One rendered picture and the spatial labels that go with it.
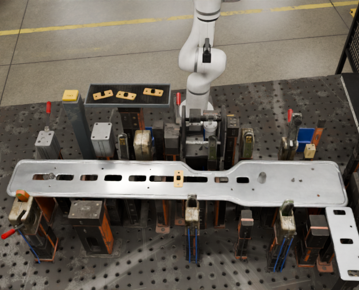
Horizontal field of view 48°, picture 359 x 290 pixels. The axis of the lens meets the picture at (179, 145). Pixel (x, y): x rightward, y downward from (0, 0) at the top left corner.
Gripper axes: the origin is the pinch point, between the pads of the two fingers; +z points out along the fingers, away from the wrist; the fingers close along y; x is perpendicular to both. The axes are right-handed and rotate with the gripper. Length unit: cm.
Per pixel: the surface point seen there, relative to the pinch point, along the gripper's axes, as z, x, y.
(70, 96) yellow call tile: 29, -59, -6
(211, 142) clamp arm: 36.6, 2.8, 11.9
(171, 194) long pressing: 45, -13, 33
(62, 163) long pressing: 45, -61, 19
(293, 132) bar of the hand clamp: 32.1, 36.0, 9.1
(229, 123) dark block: 32.9, 10.4, 4.0
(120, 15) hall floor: 144, -95, -260
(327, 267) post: 74, 53, 47
